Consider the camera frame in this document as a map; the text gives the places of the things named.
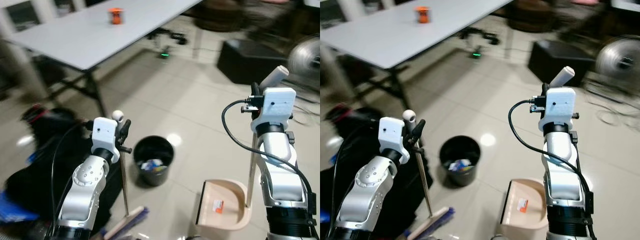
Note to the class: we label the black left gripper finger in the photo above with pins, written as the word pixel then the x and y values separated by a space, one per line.
pixel 418 132
pixel 126 132

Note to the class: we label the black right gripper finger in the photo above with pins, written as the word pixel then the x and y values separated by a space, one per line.
pixel 545 90
pixel 255 89

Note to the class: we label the broom with metal stick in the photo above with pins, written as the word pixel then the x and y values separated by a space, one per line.
pixel 127 222
pixel 435 220

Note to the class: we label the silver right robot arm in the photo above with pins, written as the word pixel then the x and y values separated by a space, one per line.
pixel 280 170
pixel 562 175

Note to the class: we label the black round trash bin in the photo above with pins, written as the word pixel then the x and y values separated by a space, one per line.
pixel 460 147
pixel 152 147

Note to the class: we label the black box case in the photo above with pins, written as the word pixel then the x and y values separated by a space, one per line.
pixel 245 62
pixel 555 62

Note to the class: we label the crumpled rubbish in bin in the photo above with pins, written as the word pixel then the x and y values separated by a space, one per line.
pixel 460 165
pixel 152 165

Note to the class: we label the round metal fan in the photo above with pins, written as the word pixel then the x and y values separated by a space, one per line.
pixel 620 57
pixel 305 57

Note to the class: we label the dark round stool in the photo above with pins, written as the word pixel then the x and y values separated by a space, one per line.
pixel 530 20
pixel 220 20

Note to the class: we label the black bag pile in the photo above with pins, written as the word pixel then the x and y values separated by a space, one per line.
pixel 345 135
pixel 30 180

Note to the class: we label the black device with green light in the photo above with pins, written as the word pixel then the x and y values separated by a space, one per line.
pixel 487 36
pixel 172 36

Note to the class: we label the grey folding table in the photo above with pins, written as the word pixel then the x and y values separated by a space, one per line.
pixel 100 35
pixel 390 35

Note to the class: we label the blue item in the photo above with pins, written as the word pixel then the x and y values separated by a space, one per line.
pixel 15 210
pixel 324 216

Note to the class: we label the small orange object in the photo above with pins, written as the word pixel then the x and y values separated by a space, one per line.
pixel 423 15
pixel 116 16

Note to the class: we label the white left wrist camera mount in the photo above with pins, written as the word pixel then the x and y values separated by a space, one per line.
pixel 391 132
pixel 104 132

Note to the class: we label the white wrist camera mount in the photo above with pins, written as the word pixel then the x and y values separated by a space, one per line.
pixel 277 107
pixel 559 107
pixel 391 132
pixel 104 132

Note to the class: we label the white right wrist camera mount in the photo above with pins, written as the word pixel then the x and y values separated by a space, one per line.
pixel 277 107
pixel 559 107

